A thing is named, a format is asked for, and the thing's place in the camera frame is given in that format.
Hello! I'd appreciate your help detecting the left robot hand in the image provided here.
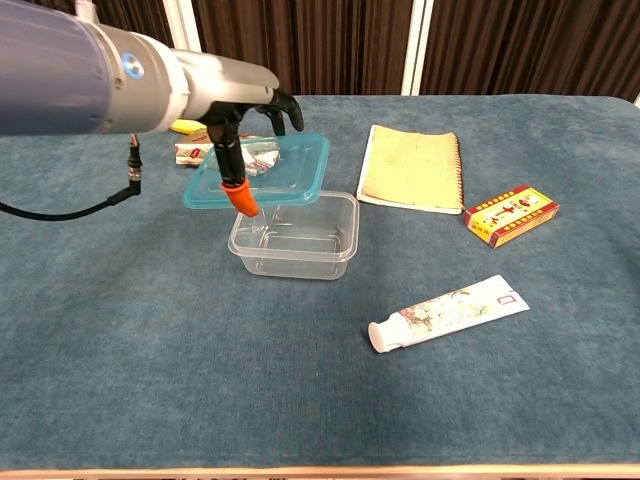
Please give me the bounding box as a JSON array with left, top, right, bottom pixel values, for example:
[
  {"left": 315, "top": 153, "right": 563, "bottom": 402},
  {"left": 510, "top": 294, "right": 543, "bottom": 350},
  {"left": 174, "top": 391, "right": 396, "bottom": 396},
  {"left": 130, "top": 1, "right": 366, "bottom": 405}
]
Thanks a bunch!
[{"left": 174, "top": 49, "right": 305, "bottom": 219}]

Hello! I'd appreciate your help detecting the blue translucent plastic lid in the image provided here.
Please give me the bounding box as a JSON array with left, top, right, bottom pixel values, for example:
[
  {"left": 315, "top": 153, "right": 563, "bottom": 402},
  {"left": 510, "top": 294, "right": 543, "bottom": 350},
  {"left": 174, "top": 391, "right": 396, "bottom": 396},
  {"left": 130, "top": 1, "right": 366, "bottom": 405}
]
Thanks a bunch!
[{"left": 182, "top": 131, "right": 331, "bottom": 210}]

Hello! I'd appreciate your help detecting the clear plastic container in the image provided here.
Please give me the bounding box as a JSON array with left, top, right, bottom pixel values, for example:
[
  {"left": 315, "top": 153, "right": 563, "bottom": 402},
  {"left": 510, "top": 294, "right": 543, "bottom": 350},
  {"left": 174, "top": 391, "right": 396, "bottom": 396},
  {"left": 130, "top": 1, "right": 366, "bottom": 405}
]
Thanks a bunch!
[{"left": 227, "top": 190, "right": 361, "bottom": 281}]

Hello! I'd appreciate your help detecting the yellow banana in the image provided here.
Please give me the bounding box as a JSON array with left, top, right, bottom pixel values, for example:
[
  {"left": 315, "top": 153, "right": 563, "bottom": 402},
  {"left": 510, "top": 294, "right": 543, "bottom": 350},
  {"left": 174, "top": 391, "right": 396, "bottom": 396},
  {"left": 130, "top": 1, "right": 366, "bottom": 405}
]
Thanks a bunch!
[{"left": 169, "top": 119, "right": 206, "bottom": 136}]

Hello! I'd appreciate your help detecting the crumpled gold red snack wrapper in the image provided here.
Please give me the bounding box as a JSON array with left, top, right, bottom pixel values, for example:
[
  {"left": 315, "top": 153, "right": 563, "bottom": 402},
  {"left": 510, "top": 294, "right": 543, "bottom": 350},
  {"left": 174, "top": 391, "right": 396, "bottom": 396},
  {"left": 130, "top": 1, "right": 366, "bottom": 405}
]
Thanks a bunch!
[{"left": 173, "top": 128, "right": 281, "bottom": 177}]

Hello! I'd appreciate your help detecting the dark brown pleated curtain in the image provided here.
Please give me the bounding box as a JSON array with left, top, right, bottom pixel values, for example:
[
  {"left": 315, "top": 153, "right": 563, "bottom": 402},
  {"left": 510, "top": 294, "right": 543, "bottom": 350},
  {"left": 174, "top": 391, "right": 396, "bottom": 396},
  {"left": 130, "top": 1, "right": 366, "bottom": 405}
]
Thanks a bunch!
[{"left": 92, "top": 0, "right": 640, "bottom": 101}]

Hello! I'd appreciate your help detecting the tan spiral notebook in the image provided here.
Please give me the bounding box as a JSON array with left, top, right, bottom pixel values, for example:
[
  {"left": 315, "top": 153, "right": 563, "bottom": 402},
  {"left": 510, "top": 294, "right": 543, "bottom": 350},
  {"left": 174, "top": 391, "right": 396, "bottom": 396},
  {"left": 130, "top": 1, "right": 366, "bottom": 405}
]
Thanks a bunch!
[{"left": 355, "top": 124, "right": 466, "bottom": 216}]

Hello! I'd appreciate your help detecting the teal velvet tablecloth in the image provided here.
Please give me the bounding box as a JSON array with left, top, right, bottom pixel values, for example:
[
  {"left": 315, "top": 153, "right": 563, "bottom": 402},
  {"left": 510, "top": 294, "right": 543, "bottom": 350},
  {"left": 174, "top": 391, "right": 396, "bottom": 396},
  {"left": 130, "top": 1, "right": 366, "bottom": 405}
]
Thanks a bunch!
[{"left": 0, "top": 94, "right": 640, "bottom": 471}]

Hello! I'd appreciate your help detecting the red yellow small carton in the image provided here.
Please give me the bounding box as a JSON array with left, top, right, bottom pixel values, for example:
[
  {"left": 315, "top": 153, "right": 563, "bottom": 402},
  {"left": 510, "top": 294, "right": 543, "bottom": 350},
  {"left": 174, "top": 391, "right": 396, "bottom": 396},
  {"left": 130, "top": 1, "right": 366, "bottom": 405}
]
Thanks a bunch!
[{"left": 463, "top": 184, "right": 561, "bottom": 250}]

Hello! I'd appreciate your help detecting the white printed cream tube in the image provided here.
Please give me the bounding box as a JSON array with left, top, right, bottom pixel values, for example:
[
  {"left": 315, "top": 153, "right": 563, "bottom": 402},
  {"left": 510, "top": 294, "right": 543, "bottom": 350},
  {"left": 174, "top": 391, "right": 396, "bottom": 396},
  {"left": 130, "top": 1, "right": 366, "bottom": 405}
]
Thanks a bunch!
[{"left": 367, "top": 274, "right": 531, "bottom": 355}]

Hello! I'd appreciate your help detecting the wide white frame post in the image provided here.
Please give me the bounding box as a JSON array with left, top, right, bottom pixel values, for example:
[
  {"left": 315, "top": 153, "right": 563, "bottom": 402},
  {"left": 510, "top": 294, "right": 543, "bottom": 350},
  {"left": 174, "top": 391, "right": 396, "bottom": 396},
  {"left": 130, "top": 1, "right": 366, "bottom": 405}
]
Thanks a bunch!
[{"left": 162, "top": 0, "right": 204, "bottom": 51}]

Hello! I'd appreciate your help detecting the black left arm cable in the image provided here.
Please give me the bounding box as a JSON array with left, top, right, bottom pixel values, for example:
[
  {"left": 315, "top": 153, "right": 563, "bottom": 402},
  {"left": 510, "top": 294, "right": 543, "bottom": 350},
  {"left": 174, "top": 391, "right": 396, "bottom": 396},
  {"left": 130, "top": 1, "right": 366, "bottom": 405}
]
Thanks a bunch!
[{"left": 0, "top": 133, "right": 143, "bottom": 221}]

